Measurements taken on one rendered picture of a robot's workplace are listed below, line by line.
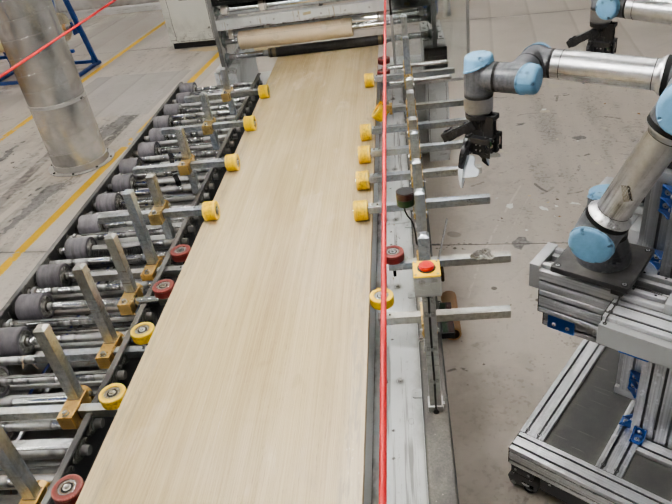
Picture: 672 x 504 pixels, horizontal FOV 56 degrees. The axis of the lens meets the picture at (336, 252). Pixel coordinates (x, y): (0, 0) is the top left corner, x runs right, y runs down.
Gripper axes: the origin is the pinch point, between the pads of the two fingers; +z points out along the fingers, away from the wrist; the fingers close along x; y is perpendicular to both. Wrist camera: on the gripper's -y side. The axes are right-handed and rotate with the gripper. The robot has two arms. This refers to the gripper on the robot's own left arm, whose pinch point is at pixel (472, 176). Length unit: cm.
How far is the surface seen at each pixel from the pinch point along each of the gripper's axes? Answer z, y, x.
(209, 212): 36, -115, -13
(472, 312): 49.9, -0.4, -0.9
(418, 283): 11.8, 5.2, -36.9
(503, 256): 46, -4, 27
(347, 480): 42, 10, -78
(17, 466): 36, -60, -126
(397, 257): 41, -33, 3
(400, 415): 70, -6, -36
